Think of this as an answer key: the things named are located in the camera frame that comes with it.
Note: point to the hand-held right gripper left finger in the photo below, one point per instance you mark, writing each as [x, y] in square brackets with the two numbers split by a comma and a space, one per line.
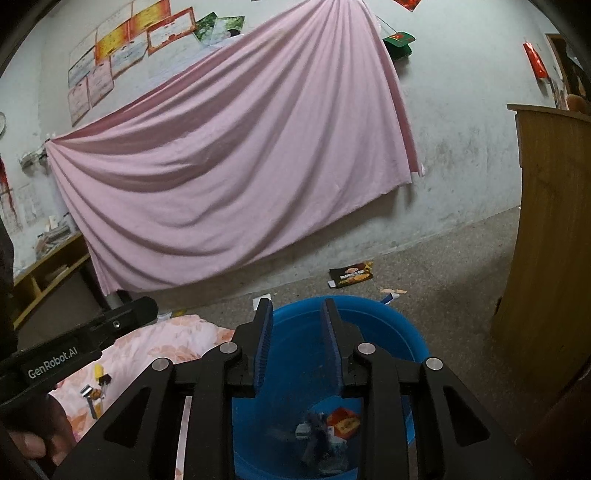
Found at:
[138, 429]

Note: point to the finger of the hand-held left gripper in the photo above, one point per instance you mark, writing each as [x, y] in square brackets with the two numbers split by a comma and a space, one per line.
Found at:
[127, 318]

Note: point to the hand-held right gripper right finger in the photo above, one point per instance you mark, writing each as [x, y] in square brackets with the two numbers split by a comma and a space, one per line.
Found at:
[332, 350]

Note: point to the blue plastic bucket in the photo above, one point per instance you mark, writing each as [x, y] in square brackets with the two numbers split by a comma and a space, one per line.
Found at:
[298, 350]

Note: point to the yellow lighter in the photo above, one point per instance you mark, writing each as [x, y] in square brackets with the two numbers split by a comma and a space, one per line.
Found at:
[98, 372]

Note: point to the small orange yellow wrapper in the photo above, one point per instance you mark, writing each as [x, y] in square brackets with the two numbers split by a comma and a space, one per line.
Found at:
[96, 404]

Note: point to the black binder clip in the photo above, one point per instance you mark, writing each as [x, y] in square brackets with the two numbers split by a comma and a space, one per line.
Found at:
[106, 380]

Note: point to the red packet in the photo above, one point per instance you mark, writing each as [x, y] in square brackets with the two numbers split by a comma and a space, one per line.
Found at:
[535, 60]
[345, 422]

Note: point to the dark blue wrapper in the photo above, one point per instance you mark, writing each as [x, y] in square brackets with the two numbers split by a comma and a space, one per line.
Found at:
[318, 438]

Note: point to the person's left hand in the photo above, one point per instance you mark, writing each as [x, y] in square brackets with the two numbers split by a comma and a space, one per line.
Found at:
[32, 443]

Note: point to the floral blanket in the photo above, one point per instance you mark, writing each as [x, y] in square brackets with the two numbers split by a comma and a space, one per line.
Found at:
[175, 337]

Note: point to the black orange snack packet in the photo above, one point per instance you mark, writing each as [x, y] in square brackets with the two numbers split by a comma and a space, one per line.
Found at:
[352, 275]

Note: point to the beige bandage strip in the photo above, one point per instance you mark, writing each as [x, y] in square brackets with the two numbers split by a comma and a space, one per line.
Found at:
[395, 293]

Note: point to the white paper scrap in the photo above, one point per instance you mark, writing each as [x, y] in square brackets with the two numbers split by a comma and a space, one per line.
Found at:
[262, 301]

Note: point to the wooden shelf desk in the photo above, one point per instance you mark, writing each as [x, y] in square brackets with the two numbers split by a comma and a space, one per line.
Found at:
[51, 272]

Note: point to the stack of books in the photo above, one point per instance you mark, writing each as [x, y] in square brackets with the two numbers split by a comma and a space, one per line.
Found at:
[55, 235]

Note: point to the red tassel ornament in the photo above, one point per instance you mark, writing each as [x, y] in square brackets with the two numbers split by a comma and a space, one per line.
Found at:
[7, 194]

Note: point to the pink hanging sheet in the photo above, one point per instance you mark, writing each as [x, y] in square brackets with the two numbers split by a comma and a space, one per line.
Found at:
[231, 161]

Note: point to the wooden cabinet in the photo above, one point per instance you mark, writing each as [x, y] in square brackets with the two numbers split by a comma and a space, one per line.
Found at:
[549, 230]

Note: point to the green cap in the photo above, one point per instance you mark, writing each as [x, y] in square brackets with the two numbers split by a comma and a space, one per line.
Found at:
[399, 44]

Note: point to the orange fruit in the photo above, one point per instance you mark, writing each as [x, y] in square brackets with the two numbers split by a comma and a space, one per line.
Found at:
[576, 102]

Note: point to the red hanging packet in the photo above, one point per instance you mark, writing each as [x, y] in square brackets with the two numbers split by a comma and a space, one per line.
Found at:
[535, 60]

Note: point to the paper wall calendar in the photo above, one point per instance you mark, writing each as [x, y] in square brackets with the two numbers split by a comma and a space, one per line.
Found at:
[30, 203]

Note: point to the group of wall certificates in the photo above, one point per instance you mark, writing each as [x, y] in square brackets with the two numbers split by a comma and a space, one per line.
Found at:
[124, 46]

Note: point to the green wall photo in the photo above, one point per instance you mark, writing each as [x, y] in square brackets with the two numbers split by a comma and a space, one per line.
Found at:
[205, 27]
[228, 30]

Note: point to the red paper wall decoration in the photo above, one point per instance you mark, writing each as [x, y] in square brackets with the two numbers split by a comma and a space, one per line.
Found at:
[408, 3]

